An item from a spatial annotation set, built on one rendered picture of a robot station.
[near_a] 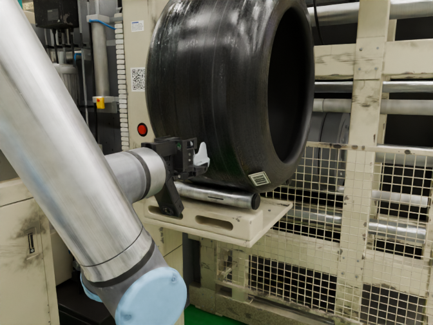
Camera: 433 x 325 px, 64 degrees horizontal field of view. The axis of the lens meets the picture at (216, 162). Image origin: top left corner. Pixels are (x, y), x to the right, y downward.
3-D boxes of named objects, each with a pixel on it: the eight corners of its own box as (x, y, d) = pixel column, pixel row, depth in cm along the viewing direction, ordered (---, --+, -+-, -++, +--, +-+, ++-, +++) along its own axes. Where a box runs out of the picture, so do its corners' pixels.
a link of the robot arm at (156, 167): (152, 204, 59) (111, 196, 63) (169, 196, 63) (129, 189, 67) (149, 153, 57) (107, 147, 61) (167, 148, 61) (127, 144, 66)
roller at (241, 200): (158, 188, 110) (149, 193, 106) (157, 175, 108) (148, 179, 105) (261, 206, 93) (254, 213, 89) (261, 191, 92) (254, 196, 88)
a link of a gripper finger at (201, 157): (218, 140, 80) (196, 145, 72) (218, 164, 81) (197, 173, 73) (207, 138, 81) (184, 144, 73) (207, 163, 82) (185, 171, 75)
